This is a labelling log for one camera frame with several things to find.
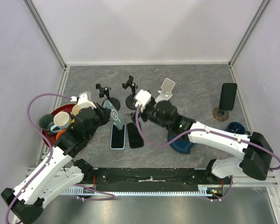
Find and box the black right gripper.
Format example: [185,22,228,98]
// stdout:
[127,99,170,130]

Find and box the black round phone stand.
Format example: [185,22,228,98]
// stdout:
[95,84,121,117]

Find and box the light blue phone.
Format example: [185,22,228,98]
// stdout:
[110,124,126,150]

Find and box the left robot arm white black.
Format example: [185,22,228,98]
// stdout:
[1,101,112,224]

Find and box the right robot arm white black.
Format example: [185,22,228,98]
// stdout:
[131,101,274,184]

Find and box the white phone stand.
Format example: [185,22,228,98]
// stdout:
[155,78,175,103]

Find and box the wooden round phone stand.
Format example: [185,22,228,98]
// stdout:
[212,107,229,121]

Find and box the black phone on wooden stand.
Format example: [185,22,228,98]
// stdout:
[218,83,238,111]

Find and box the beige mug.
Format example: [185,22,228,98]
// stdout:
[71,104,82,116]

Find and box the orange cup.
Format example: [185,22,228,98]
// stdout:
[56,129,66,140]

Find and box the blue leaf-shaped plate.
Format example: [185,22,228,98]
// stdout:
[170,140,196,154]

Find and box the dark green mug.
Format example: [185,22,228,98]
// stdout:
[38,114,54,131]

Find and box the red round tray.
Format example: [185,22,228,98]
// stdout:
[42,104,75,146]

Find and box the dark blue mug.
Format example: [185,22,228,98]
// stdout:
[224,121,251,135]

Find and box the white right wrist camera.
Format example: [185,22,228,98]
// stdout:
[134,89,152,112]

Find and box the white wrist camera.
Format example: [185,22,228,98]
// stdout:
[134,89,152,112]
[70,91,97,110]

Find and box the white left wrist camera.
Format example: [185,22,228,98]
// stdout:
[70,91,97,110]

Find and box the white mug blue handle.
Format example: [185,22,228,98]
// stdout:
[49,112,72,133]

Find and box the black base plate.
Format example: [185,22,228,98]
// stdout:
[82,168,231,192]

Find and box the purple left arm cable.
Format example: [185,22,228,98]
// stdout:
[5,93,116,224]

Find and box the light blue cable duct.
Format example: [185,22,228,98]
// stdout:
[63,185,224,196]

